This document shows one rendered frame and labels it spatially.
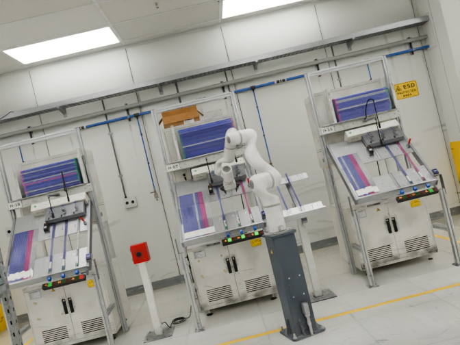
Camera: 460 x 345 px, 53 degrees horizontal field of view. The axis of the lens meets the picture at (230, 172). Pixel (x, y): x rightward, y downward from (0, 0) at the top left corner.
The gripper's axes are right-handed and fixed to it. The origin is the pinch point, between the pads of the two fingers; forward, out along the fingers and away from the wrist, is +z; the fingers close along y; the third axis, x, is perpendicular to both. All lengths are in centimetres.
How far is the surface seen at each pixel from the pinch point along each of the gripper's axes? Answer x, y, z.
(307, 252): 57, -49, 31
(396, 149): -10, -152, 12
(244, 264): 44, 4, 50
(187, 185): -28.1, 35.8, 16.0
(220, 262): 39, 23, 46
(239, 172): -22.1, -12.0, 8.0
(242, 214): 20.6, -4.7, 7.3
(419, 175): 25, -155, 6
